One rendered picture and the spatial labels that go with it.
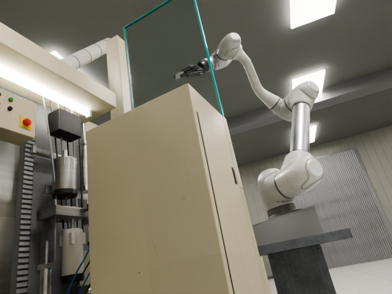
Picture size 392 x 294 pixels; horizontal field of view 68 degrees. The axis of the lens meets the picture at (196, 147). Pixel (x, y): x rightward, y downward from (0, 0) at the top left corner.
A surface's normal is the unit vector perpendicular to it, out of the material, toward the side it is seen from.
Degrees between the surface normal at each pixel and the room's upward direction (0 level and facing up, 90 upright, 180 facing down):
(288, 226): 90
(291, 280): 90
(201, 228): 90
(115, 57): 90
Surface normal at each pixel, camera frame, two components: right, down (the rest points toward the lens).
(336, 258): -0.31, -0.33
